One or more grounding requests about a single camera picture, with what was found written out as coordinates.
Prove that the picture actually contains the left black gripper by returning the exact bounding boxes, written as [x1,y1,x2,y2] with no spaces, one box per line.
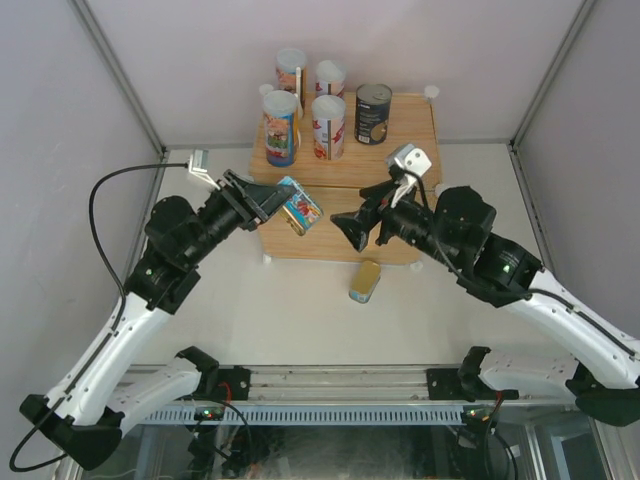
[182,170,295,267]

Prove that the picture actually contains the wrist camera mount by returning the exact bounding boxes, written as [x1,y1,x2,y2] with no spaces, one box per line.
[385,143,432,208]
[187,149,220,192]

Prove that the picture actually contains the rectangular gold tin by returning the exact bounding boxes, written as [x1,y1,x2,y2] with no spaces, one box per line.
[278,176,324,236]
[349,260,381,304]

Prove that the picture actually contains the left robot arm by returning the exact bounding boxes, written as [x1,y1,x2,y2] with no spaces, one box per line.
[20,170,296,471]

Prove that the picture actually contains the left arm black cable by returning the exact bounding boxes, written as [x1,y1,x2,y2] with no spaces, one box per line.
[8,161,194,472]

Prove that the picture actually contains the slotted cable duct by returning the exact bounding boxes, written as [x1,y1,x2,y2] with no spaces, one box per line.
[141,404,464,427]

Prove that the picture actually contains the dark round tin can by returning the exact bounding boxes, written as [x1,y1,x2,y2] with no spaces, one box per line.
[354,84,393,145]

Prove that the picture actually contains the black base bracket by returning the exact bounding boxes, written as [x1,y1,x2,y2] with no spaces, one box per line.
[426,367,498,402]
[212,366,251,402]

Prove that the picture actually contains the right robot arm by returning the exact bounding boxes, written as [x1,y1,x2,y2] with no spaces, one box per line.
[330,180,639,427]

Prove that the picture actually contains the wooden cube shelf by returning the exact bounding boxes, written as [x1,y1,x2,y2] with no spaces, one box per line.
[249,92,442,265]

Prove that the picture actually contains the right black base bracket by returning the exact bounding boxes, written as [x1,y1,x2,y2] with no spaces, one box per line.
[426,367,498,402]

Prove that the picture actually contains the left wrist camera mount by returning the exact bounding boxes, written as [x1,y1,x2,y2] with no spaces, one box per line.
[187,149,220,192]

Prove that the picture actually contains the white lid can colourful label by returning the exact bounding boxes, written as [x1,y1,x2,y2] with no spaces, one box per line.
[262,90,301,167]

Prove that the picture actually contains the left black base bracket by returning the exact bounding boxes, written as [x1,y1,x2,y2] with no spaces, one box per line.
[212,366,251,402]

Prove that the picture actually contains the aluminium mounting rail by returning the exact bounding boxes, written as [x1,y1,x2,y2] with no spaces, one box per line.
[119,362,615,402]

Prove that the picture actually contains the white lid can red label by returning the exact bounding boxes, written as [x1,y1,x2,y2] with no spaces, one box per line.
[315,60,347,98]

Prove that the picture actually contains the tall can with spoon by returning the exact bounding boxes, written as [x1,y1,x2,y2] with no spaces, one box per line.
[275,48,307,113]

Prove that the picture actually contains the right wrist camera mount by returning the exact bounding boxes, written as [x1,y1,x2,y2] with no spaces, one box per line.
[385,143,432,208]

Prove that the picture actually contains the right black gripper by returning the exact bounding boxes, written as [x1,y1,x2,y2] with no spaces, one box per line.
[331,179,461,272]

